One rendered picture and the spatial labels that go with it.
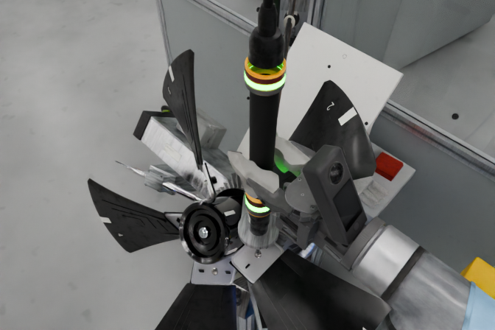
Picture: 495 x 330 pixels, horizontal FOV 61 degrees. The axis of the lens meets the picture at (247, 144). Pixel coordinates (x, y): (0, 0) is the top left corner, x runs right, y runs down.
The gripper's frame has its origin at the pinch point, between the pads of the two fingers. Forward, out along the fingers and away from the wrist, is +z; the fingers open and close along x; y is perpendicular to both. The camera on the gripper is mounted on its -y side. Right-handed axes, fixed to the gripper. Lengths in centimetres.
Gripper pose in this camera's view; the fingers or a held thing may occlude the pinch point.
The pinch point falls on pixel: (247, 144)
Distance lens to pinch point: 57.1
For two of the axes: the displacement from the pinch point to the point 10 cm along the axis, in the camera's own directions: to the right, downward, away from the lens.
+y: -0.1, 6.3, 7.8
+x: 6.9, -5.6, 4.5
